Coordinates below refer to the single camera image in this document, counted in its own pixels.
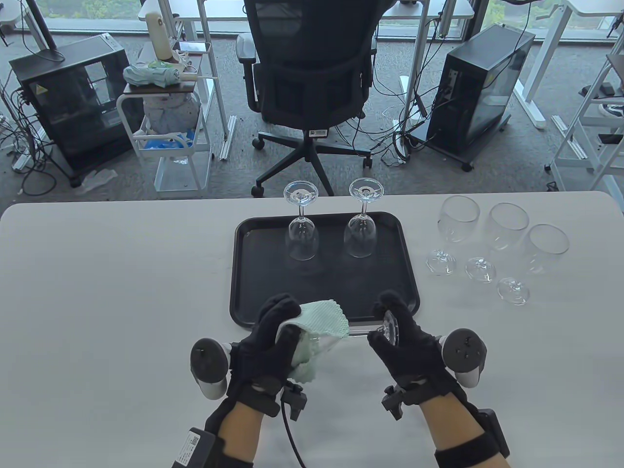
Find person's left hand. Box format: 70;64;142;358
227;292;303;417

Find person's right hand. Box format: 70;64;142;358
367;290;461;405

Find clear wine glass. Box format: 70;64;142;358
426;195;481;277
344;178;385;258
278;312;401;361
284;181;320;261
465;202;530;283
497;223;570;306

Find green fish scale cleaning cloth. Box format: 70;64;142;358
278;300;351;383

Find plain black forearm box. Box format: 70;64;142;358
480;409;511;459

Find person's right forearm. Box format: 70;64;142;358
419;395;510;468

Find person's left forearm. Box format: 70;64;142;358
217;402;264;461

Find grey round hand tracker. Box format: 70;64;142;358
441;329;488;388
190;337;231;400

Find black plastic tray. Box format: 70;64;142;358
229;211;421;327

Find black box with white label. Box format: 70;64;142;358
171;428;225;468

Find white rolling cart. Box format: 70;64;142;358
116;41;215;193

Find blue plastic bag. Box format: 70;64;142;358
144;131;196;151

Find clear plastic bag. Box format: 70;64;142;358
78;168;118;192

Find white plastic bag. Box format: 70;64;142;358
141;93;203;135

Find black office chair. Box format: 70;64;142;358
235;0;378;198

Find pale green folded umbrella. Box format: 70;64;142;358
122;61;215;89

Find black glass-sided computer tower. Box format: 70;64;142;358
9;33;147;188

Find cream cylindrical bottle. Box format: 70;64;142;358
145;11;180;63

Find black pole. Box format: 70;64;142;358
24;0;57;52

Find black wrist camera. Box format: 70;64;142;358
382;384;410;421
280;381;309;421

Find black camera cable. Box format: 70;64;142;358
280;414;305;468

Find black forearm strap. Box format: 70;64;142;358
214;448;254;468
434;434;488;468

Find white shelf frame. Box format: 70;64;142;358
545;51;624;195

